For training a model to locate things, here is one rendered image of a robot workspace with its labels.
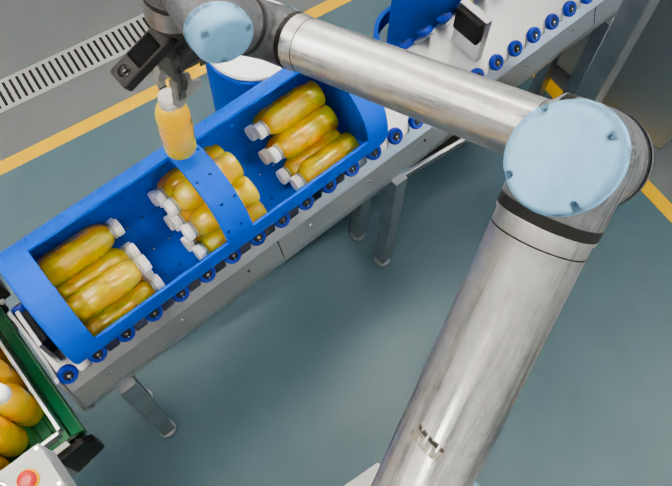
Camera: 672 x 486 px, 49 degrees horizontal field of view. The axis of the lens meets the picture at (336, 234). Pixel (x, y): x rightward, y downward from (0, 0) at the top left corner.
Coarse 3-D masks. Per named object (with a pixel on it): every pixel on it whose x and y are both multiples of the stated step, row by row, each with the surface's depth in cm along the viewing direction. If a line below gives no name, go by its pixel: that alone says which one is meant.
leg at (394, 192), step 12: (396, 180) 225; (384, 192) 234; (396, 192) 228; (384, 204) 240; (396, 204) 237; (384, 216) 246; (396, 216) 246; (384, 228) 253; (396, 228) 256; (384, 240) 260; (384, 252) 268; (384, 264) 280
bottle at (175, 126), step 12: (156, 108) 140; (156, 120) 141; (168, 120) 139; (180, 120) 140; (168, 132) 142; (180, 132) 143; (192, 132) 147; (168, 144) 147; (180, 144) 147; (192, 144) 150; (180, 156) 151
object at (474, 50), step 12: (468, 0) 197; (456, 12) 198; (468, 12) 196; (480, 12) 195; (456, 24) 201; (468, 24) 197; (480, 24) 194; (456, 36) 207; (468, 36) 200; (480, 36) 198; (468, 48) 206; (480, 48) 202
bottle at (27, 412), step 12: (12, 384) 154; (12, 396) 151; (24, 396) 155; (0, 408) 151; (12, 408) 152; (24, 408) 155; (36, 408) 161; (12, 420) 157; (24, 420) 159; (36, 420) 163
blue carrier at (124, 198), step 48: (240, 96) 169; (336, 96) 186; (240, 144) 185; (96, 192) 156; (144, 192) 175; (288, 192) 183; (48, 240) 164; (144, 240) 177; (240, 240) 164; (48, 288) 144; (48, 336) 145; (96, 336) 152
